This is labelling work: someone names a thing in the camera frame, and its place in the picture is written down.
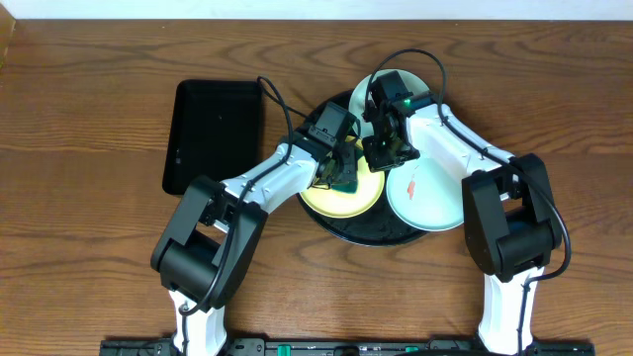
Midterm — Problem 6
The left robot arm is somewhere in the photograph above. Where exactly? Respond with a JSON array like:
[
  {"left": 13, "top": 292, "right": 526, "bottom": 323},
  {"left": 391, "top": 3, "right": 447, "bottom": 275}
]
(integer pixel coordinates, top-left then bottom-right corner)
[{"left": 150, "top": 136, "right": 361, "bottom": 355}]

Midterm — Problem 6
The light blue plate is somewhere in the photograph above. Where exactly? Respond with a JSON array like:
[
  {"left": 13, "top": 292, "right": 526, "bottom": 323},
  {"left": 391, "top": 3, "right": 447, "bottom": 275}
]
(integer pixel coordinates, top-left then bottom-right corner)
[
  {"left": 348, "top": 69, "right": 429, "bottom": 138},
  {"left": 386, "top": 157, "right": 464, "bottom": 231}
]

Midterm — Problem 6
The black rectangular tray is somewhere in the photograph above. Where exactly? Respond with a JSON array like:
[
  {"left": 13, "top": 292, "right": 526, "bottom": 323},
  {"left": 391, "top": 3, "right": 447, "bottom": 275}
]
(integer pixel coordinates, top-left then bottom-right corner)
[{"left": 162, "top": 79, "right": 263, "bottom": 196}]

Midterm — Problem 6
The light blue plate right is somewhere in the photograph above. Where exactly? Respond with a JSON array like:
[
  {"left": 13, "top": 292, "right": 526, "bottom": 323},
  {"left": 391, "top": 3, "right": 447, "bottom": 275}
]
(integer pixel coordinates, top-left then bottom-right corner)
[{"left": 386, "top": 157, "right": 464, "bottom": 231}]

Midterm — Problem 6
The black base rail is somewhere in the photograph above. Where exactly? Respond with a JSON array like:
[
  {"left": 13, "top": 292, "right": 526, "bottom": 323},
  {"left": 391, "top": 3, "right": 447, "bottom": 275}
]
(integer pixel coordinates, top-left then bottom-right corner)
[{"left": 99, "top": 338, "right": 595, "bottom": 356}]

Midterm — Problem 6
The light blue plate top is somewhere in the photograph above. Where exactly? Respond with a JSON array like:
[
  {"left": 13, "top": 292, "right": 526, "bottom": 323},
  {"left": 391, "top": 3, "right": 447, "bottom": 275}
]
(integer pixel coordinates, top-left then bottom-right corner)
[{"left": 348, "top": 69, "right": 429, "bottom": 138}]

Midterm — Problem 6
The round black tray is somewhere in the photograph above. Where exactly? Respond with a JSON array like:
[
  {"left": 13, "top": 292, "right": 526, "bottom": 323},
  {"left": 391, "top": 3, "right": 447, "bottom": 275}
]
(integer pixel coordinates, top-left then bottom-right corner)
[{"left": 295, "top": 89, "right": 431, "bottom": 248}]

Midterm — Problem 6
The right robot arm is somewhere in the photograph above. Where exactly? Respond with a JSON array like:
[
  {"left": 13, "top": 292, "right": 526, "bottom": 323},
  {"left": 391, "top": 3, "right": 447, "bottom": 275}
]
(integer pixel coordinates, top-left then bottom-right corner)
[{"left": 349, "top": 69, "right": 564, "bottom": 355}]

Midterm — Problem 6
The yellow plate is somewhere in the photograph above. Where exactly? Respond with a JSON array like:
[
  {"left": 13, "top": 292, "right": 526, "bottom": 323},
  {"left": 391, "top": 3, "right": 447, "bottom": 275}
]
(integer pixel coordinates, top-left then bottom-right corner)
[{"left": 299, "top": 135, "right": 386, "bottom": 219}]

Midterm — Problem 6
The green yellow sponge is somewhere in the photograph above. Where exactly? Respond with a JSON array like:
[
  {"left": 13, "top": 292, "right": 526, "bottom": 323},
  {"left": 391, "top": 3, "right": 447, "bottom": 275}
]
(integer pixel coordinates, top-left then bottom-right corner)
[{"left": 330, "top": 181, "right": 358, "bottom": 194}]

